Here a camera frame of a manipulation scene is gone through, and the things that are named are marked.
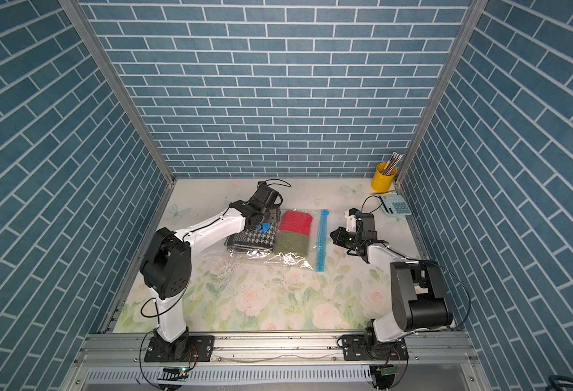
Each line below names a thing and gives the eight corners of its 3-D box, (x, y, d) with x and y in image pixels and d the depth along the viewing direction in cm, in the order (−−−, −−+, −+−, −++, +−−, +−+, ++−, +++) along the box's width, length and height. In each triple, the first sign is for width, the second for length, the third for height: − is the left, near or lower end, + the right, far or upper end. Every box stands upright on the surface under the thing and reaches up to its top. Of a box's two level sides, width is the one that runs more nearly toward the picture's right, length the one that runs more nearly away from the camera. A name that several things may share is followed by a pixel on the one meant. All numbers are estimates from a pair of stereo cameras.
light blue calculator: (384, 215, 110) (386, 211, 108) (379, 198, 117) (381, 194, 114) (408, 215, 110) (411, 211, 108) (402, 198, 117) (404, 194, 114)
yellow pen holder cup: (369, 191, 119) (374, 175, 111) (372, 176, 126) (377, 161, 118) (388, 196, 117) (395, 180, 109) (390, 181, 124) (397, 165, 116)
